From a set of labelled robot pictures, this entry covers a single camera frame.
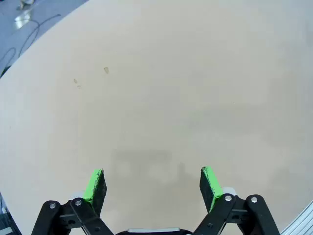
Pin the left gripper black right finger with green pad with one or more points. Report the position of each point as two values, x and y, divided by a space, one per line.
234 215

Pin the aluminium profile rail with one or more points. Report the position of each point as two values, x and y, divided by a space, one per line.
303 220

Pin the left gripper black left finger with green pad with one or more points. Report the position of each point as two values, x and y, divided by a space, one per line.
80 215

